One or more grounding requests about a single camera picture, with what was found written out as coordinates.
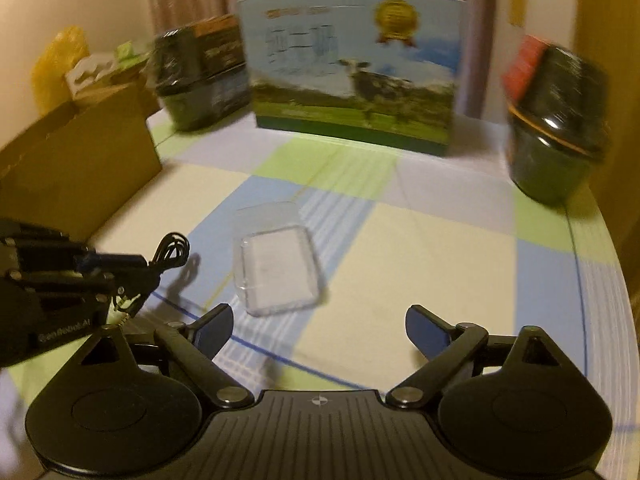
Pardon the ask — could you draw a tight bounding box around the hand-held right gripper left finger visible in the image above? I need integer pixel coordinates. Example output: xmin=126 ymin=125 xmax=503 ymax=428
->
xmin=80 ymin=303 xmax=256 ymax=409

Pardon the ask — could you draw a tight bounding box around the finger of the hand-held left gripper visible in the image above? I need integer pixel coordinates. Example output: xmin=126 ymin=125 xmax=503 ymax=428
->
xmin=10 ymin=267 xmax=154 ymax=307
xmin=14 ymin=238 xmax=151 ymax=272

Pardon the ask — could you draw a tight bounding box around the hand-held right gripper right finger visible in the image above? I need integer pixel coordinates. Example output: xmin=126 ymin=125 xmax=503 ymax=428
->
xmin=386 ymin=304 xmax=583 ymax=409

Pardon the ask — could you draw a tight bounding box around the black cable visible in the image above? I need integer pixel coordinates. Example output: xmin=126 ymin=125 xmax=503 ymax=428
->
xmin=112 ymin=231 xmax=191 ymax=322

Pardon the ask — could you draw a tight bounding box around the clear plastic case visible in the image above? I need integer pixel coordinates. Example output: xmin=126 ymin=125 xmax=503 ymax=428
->
xmin=232 ymin=201 xmax=324 ymax=317

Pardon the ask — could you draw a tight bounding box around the brown cardboard box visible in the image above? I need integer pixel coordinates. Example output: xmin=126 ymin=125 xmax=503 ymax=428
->
xmin=0 ymin=82 xmax=163 ymax=242

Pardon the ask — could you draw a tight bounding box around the checkered cloth desktop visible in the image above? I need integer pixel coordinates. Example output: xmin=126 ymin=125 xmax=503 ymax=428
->
xmin=0 ymin=107 xmax=634 ymax=442

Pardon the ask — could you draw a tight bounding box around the black bowl with gold label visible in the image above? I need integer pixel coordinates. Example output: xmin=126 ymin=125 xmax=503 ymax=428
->
xmin=152 ymin=14 xmax=251 ymax=134

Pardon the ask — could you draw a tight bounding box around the yellow plastic bag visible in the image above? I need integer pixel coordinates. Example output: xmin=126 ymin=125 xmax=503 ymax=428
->
xmin=31 ymin=25 xmax=91 ymax=117

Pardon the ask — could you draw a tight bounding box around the stack of green cartons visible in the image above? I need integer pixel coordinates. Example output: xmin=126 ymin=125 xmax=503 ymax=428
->
xmin=115 ymin=40 xmax=151 ymax=69

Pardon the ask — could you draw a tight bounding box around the black wrapped bowl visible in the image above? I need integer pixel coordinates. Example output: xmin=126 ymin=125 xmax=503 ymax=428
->
xmin=505 ymin=42 xmax=612 ymax=207

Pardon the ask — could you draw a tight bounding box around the milk carton with cow print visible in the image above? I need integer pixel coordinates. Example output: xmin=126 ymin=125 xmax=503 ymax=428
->
xmin=235 ymin=0 xmax=470 ymax=157

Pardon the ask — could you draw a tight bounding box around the red packet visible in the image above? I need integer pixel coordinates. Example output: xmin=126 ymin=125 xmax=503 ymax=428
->
xmin=501 ymin=34 xmax=549 ymax=99

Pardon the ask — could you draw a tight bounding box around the yellow curtain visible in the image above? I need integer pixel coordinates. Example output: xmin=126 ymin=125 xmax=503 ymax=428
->
xmin=575 ymin=0 xmax=639 ymax=201

